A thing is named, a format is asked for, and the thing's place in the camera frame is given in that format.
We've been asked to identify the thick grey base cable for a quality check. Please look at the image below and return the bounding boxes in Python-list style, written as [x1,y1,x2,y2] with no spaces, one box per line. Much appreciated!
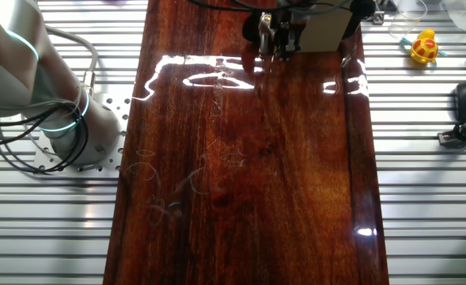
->
[42,24,100,98]

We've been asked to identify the perforated silver base plate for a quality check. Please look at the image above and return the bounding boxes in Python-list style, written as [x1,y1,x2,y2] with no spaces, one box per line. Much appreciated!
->
[32,93,133,175]

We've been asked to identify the thin white base cable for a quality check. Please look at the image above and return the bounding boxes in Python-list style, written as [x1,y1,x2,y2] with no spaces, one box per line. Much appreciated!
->
[0,89,89,173]

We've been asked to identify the black rounded box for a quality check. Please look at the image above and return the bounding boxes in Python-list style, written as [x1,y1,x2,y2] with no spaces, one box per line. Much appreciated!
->
[453,82,466,124]

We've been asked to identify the light blue thin stick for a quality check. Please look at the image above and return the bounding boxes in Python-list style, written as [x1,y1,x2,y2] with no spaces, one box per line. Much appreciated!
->
[400,37,449,58]

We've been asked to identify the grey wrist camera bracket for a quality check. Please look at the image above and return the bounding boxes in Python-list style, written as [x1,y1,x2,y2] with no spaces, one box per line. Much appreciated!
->
[365,0,387,25]

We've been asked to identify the silver metal water tap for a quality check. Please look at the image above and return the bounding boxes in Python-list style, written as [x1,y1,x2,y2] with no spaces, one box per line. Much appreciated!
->
[257,10,276,59]

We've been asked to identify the white plastic bag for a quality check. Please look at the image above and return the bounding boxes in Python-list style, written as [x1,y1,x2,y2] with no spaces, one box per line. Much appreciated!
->
[440,0,466,32]

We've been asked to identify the black round disc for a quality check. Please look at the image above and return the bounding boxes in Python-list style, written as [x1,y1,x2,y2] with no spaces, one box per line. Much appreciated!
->
[241,9,262,44]

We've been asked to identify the yellow orange turtle toy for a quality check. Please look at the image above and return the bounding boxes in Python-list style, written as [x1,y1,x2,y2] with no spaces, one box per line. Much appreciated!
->
[409,27,440,66]

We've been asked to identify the glossy red-brown wooden board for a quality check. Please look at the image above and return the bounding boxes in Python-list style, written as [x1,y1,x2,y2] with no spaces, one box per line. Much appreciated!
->
[102,0,391,285]

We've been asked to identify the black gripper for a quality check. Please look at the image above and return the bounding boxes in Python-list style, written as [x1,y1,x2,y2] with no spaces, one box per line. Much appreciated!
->
[274,19,301,61]

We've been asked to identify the clear plastic cup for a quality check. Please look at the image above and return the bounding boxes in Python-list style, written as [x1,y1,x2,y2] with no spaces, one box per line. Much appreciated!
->
[388,0,429,41]

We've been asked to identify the black base cable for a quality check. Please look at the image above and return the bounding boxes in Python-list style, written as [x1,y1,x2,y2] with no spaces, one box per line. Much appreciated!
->
[0,101,90,175]

